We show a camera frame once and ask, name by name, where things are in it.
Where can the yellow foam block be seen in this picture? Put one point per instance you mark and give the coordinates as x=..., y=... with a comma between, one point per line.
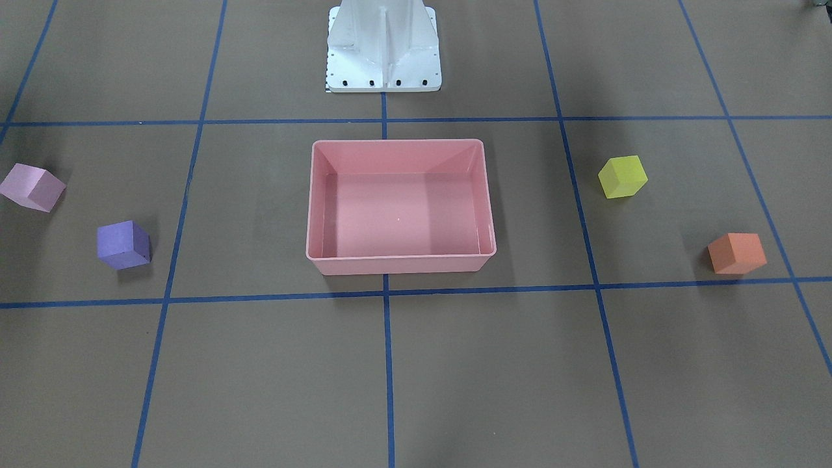
x=622, y=177

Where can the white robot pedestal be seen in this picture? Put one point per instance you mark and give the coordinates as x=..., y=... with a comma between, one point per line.
x=383, y=47

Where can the purple foam block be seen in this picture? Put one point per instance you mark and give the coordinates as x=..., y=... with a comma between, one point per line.
x=123, y=245

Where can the pink plastic bin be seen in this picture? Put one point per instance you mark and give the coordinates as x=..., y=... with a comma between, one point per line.
x=410, y=206

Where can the light pink foam block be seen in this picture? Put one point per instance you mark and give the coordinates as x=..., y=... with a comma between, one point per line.
x=31, y=187

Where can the orange foam block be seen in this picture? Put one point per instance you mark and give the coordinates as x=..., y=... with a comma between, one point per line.
x=737, y=253

